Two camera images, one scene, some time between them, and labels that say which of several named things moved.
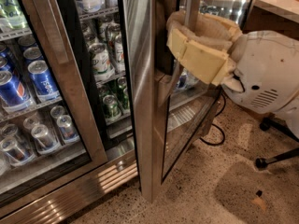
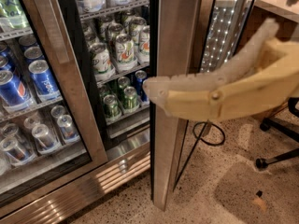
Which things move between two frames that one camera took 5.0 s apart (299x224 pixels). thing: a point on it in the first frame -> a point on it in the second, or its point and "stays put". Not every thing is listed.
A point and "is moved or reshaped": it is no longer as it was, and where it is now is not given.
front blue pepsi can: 42,81 stays put
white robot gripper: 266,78 -> 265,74
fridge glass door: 170,105 is moved or reshaped
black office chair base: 278,124 stays put
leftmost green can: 111,106 stays put
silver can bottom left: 43,137 stays put
